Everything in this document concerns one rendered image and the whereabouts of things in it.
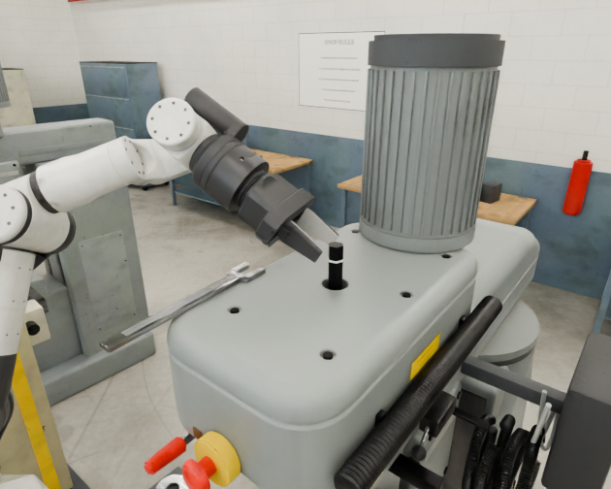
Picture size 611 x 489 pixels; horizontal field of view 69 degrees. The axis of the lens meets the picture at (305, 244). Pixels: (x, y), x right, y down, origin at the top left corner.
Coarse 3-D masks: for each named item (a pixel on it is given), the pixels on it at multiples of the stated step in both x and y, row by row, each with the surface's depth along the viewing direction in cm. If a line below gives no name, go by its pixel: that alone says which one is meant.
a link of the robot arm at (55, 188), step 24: (48, 168) 62; (72, 168) 61; (96, 168) 61; (24, 192) 60; (48, 192) 61; (72, 192) 62; (96, 192) 63; (48, 216) 63; (24, 240) 60; (48, 240) 65
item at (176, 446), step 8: (176, 440) 60; (184, 440) 61; (168, 448) 59; (176, 448) 59; (184, 448) 60; (152, 456) 58; (160, 456) 58; (168, 456) 58; (176, 456) 59; (152, 464) 57; (160, 464) 57; (152, 472) 57
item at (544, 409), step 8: (544, 392) 76; (544, 400) 77; (544, 408) 74; (544, 416) 75; (552, 416) 84; (544, 424) 86; (536, 432) 77; (552, 432) 85; (536, 440) 79; (552, 440) 85; (544, 448) 84
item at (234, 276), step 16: (240, 272) 65; (256, 272) 64; (208, 288) 60; (224, 288) 61; (176, 304) 56; (192, 304) 56; (144, 320) 53; (160, 320) 53; (112, 336) 50; (128, 336) 50
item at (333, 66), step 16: (320, 32) 525; (336, 32) 513; (352, 32) 500; (368, 32) 489; (384, 32) 477; (304, 48) 546; (320, 48) 532; (336, 48) 519; (352, 48) 506; (368, 48) 494; (304, 64) 553; (320, 64) 539; (336, 64) 526; (352, 64) 512; (304, 80) 561; (320, 80) 546; (336, 80) 532; (352, 80) 519; (304, 96) 569; (320, 96) 553; (336, 96) 539; (352, 96) 525
